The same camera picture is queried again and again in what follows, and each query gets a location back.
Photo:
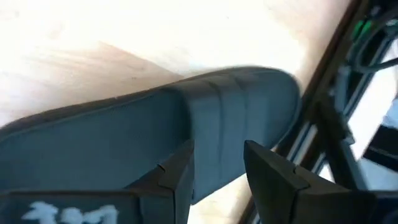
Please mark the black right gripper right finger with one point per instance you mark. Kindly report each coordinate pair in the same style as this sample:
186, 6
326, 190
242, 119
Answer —
280, 193

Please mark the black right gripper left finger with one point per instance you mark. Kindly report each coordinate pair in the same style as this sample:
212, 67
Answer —
171, 193

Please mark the black slide sandal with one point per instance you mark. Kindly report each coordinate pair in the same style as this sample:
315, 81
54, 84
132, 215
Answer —
124, 140

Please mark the black aluminium table frame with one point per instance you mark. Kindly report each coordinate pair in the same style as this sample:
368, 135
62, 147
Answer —
331, 124

